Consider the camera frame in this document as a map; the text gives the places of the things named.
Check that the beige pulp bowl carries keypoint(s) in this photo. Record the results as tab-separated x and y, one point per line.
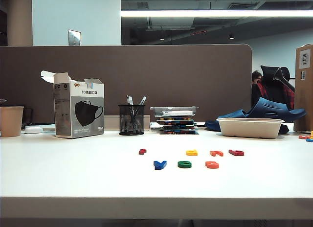
249	129

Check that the red letter b magnet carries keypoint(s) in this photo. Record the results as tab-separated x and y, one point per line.
236	152

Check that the white flat device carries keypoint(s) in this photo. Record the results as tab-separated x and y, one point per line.
49	127

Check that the yellow letter a magnet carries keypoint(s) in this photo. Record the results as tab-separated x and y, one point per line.
191	152

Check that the red plaid jacket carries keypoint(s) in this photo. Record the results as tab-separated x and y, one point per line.
264	90

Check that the blue rubber slipper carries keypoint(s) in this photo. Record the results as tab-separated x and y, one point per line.
232	114
269	107

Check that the metal wall plate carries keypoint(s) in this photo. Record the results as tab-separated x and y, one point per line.
74	37

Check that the orange letter s magnet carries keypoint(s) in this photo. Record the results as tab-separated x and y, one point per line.
212	165

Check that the brown desk partition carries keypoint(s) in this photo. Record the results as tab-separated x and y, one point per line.
122	77

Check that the black silver pen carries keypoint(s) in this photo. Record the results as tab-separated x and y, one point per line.
129	99
143	100

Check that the black office chair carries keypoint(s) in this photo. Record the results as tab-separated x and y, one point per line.
269	74

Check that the ceiling light strip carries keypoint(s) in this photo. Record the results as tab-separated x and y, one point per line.
207	13

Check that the blue letter y magnet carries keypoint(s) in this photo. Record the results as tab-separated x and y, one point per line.
160	165

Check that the red letter t magnet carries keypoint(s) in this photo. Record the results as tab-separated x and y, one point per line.
142	151

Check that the tall cardboard box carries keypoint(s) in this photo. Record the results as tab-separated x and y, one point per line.
304	102

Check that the black mesh pen holder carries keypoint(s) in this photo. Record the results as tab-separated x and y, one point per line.
131	119

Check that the grey face mask box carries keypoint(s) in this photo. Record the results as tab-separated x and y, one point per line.
78	109

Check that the white marker pen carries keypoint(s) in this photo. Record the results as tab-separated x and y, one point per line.
177	112

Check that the orange letter n magnet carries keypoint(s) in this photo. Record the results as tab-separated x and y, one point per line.
216	153

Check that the white earbuds case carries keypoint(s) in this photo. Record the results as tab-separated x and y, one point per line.
33	129

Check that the brown paper cup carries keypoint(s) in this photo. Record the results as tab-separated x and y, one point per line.
11	121

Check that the red ceiling sign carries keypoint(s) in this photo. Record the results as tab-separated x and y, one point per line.
198	32

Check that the green letter e magnet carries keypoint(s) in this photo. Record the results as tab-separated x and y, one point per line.
184	164

